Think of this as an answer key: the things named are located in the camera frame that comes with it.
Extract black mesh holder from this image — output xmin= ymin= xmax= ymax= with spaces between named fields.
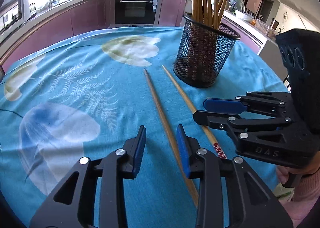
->
xmin=173 ymin=12 xmax=241 ymax=88

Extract person's right hand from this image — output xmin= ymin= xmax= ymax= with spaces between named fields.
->
xmin=276 ymin=150 xmax=320 ymax=203

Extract blue floral tablecloth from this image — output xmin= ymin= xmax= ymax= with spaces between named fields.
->
xmin=0 ymin=26 xmax=292 ymax=228

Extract silver microwave oven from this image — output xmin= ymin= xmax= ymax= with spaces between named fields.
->
xmin=0 ymin=0 xmax=26 ymax=36

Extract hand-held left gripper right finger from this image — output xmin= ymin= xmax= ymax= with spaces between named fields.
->
xmin=176 ymin=125 xmax=293 ymax=228

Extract single chopstick red patterned end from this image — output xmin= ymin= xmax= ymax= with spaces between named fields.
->
xmin=144 ymin=69 xmax=200 ymax=208
xmin=162 ymin=65 xmax=227 ymax=160

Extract clear dome food cover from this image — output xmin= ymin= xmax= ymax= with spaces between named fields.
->
xmin=226 ymin=0 xmax=246 ymax=13

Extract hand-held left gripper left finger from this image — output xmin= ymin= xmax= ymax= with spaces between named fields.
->
xmin=29 ymin=126 xmax=147 ymax=228

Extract long purple kitchen cabinets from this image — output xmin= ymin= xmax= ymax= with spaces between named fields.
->
xmin=0 ymin=0 xmax=112 ymax=70

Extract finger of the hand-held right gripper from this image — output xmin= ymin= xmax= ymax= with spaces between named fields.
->
xmin=203 ymin=96 xmax=286 ymax=117
xmin=193 ymin=110 xmax=293 ymax=139

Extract black built-in oven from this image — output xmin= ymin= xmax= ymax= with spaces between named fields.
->
xmin=114 ymin=0 xmax=161 ymax=26

